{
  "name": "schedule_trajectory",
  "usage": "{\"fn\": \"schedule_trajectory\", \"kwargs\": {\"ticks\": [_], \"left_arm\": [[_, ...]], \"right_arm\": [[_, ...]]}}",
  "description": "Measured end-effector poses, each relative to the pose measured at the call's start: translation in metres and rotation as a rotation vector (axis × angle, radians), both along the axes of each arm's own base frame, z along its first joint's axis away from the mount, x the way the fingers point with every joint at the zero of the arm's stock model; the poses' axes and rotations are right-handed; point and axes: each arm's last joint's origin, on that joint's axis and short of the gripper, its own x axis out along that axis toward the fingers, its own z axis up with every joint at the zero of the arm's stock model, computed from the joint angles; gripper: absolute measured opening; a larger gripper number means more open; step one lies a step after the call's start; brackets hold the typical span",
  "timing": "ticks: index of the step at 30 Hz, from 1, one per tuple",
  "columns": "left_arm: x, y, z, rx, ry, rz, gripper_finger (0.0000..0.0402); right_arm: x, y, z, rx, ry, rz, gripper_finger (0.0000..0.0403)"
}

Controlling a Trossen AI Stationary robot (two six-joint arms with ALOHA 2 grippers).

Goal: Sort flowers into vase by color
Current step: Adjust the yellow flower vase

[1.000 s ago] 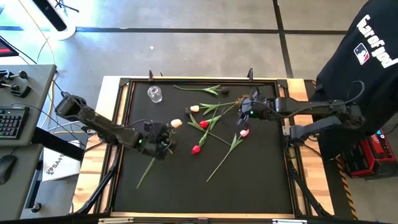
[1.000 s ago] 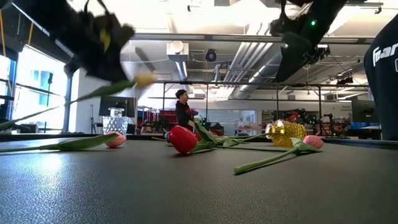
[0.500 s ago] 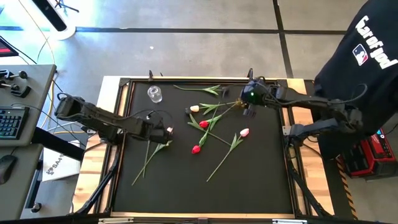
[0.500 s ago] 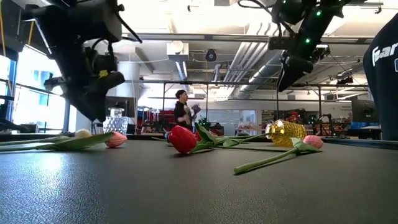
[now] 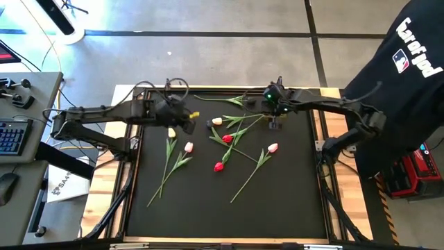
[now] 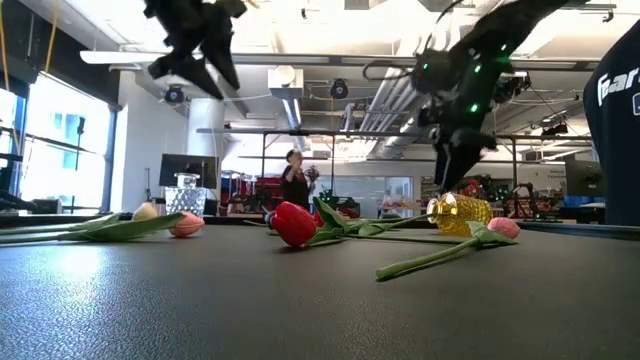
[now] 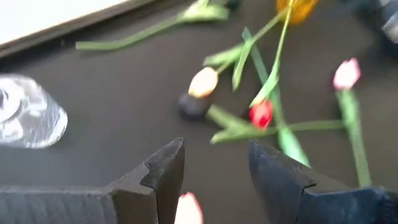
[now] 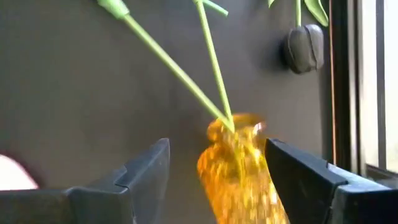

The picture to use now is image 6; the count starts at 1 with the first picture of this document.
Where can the round black ceiling lamp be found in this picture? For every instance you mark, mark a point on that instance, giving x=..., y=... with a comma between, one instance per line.
x=174, y=94
x=339, y=89

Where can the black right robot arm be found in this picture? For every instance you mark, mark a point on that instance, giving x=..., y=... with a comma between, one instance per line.
x=500, y=30

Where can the salmon pink artificial tulip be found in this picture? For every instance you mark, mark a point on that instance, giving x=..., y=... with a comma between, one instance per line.
x=187, y=225

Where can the red artificial tulip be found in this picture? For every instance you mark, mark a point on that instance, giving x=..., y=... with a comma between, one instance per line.
x=318, y=218
x=292, y=225

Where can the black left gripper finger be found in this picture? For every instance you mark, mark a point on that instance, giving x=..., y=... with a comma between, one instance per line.
x=192, y=72
x=224, y=50

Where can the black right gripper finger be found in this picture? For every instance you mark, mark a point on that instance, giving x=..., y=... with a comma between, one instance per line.
x=457, y=165
x=439, y=165

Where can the white ceiling box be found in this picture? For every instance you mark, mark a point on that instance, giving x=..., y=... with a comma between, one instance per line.
x=285, y=82

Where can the long overhead light bar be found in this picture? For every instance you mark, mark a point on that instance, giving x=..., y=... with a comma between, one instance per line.
x=310, y=60

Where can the red storage bins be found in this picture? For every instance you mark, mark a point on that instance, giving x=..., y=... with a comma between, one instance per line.
x=267, y=192

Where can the yellow glass vase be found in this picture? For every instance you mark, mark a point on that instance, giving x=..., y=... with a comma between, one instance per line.
x=465, y=212

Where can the pale pink artificial tulip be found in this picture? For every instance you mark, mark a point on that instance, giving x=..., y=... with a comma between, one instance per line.
x=504, y=227

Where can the cream artificial tulip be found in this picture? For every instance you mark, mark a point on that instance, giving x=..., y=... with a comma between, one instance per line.
x=145, y=212

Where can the silver ventilation duct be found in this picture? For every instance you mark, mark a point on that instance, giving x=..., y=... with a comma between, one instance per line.
x=395, y=147

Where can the black metal rack frame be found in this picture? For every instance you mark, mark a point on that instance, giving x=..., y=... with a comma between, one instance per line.
x=300, y=133

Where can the thin black tripod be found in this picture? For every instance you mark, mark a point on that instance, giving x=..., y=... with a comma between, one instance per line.
x=149, y=195

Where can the black computer monitor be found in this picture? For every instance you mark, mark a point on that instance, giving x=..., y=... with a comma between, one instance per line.
x=577, y=177
x=189, y=167

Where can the black track spotlight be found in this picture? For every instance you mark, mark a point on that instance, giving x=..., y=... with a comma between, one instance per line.
x=517, y=85

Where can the clear glass vase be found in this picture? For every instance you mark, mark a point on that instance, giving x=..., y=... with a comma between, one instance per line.
x=185, y=200

